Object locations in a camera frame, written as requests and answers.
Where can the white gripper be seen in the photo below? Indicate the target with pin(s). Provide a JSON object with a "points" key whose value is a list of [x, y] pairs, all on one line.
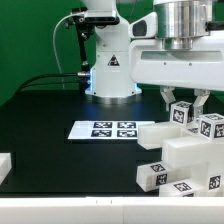
{"points": [[200, 68]]}

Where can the white tagged cube nut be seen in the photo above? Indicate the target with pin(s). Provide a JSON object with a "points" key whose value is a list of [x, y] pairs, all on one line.
{"points": [[181, 113], [211, 126]]}

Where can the white chair back frame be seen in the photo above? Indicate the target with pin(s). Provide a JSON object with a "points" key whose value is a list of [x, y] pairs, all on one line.
{"points": [[180, 148]]}

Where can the white chair seat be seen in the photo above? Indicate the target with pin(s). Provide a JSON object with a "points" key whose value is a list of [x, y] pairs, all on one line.
{"points": [[206, 173]]}

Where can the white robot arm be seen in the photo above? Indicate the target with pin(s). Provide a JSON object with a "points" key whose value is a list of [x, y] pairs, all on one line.
{"points": [[178, 44]]}

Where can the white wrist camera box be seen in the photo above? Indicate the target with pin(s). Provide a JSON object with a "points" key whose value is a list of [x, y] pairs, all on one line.
{"points": [[145, 27]]}

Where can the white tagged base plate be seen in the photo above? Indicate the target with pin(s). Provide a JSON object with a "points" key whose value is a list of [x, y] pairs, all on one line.
{"points": [[106, 130]]}

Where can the white front fence rail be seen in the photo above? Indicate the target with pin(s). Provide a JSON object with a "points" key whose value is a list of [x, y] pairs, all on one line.
{"points": [[122, 210]]}

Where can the white fence rail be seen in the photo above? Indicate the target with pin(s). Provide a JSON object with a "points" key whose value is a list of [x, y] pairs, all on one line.
{"points": [[5, 165], [122, 210]]}

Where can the black camera on stand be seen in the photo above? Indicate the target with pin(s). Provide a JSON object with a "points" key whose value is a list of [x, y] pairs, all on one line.
{"points": [[90, 33]]}

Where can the white left fence rail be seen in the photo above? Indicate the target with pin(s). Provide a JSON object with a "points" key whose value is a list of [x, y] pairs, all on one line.
{"points": [[5, 165]]}

